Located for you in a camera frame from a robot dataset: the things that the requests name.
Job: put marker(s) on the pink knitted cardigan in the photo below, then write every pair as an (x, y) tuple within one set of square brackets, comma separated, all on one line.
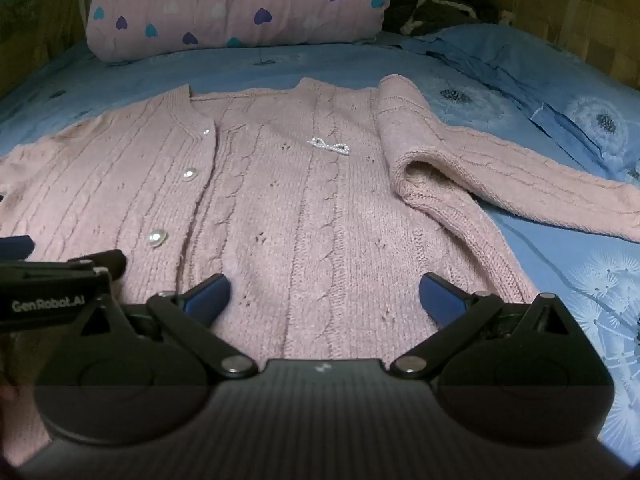
[(300, 210)]

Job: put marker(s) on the dark cloth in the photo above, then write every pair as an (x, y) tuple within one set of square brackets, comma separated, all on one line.
[(435, 10)]

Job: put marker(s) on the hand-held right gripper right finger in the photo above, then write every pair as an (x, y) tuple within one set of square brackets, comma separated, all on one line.
[(437, 297)]

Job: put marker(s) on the blue dandelion-print pillow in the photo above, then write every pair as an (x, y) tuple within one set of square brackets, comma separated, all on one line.
[(525, 60)]

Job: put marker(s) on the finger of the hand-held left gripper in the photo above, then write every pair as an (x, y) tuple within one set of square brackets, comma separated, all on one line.
[(112, 262), (15, 247)]

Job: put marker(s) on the blue dandelion-print bed sheet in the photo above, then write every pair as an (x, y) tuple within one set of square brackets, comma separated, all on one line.
[(310, 65)]

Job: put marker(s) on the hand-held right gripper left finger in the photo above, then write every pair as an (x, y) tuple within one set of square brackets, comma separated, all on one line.
[(212, 297)]

